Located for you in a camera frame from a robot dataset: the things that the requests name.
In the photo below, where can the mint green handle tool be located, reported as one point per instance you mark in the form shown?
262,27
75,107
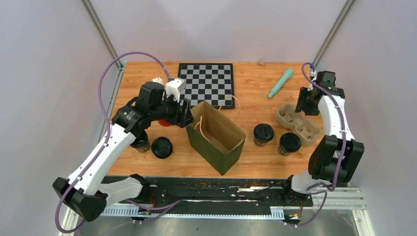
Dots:
284,78

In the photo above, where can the white wrapped straws bundle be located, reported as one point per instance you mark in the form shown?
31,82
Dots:
158,80

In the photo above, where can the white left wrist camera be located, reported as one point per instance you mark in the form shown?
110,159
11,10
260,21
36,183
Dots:
175,87

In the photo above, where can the black lid stack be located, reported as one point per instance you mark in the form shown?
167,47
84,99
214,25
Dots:
162,147

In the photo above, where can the red straw holder cup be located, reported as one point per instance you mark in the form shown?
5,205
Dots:
164,123

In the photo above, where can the cardboard cup carrier tray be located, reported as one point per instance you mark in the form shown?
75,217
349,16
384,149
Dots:
307,130

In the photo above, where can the black white chessboard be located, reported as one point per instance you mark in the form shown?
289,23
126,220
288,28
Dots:
209,82

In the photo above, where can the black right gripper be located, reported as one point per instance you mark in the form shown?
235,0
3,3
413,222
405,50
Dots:
301,105

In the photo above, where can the small brown wood block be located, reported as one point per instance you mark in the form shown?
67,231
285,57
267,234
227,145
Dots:
261,63

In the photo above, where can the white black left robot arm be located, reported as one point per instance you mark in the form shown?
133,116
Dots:
83,191

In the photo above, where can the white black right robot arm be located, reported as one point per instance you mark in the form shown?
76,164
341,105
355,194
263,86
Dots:
337,155

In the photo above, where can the green paper bag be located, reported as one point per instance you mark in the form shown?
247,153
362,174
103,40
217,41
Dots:
215,137

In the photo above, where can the clear brown plastic cup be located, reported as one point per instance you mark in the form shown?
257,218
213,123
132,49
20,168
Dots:
283,151

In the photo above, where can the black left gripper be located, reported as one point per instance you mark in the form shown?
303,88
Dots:
186,116

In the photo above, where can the black cup lid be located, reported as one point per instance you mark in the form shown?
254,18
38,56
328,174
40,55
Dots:
263,132
290,141

